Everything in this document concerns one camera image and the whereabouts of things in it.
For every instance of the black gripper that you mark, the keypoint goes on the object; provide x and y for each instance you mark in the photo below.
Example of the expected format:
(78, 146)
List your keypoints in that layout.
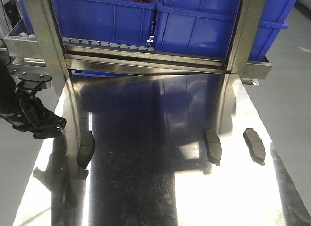
(24, 113)

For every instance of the dark grey brake pad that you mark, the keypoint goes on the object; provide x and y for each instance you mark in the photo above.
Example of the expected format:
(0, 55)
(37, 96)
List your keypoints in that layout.
(213, 145)

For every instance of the large blue bin left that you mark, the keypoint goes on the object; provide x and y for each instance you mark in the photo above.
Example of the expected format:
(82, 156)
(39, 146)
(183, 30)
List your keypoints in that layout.
(114, 21)

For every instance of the large blue bin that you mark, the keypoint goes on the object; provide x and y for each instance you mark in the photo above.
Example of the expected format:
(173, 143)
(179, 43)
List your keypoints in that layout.
(205, 27)
(114, 21)

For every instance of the large blue bin right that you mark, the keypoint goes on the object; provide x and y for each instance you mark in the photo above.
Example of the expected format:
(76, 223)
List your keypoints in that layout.
(205, 27)

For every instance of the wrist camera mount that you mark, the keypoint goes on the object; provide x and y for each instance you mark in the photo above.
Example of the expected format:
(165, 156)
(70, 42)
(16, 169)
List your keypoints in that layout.
(33, 81)

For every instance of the steel rack frame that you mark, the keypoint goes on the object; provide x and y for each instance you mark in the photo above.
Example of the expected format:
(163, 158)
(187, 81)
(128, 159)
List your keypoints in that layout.
(60, 58)

